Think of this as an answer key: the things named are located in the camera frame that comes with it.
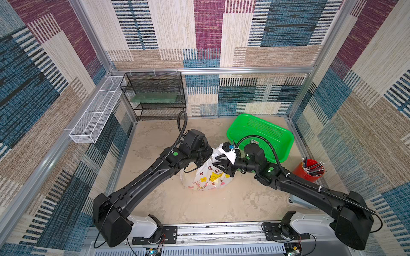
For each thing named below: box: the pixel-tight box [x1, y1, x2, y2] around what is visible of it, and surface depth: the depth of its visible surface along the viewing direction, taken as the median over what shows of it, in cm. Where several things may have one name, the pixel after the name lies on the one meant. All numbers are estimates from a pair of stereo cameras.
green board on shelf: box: [130, 92, 178, 104], surface depth 101 cm
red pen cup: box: [292, 156, 325, 183], surface depth 80 cm
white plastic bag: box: [179, 143, 235, 192], surface depth 81 cm
